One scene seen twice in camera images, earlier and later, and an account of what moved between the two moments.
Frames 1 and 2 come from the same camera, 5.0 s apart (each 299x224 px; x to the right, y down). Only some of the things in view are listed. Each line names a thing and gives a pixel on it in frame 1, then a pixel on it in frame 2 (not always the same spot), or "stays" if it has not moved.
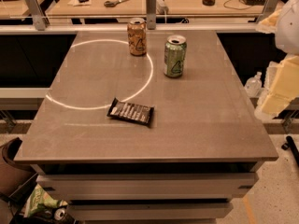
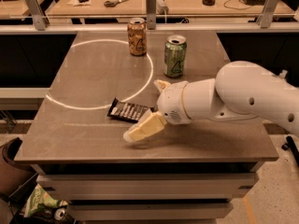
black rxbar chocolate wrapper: (132, 112) stays
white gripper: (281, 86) -> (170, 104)
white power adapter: (161, 7) stays
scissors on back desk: (112, 4) stays
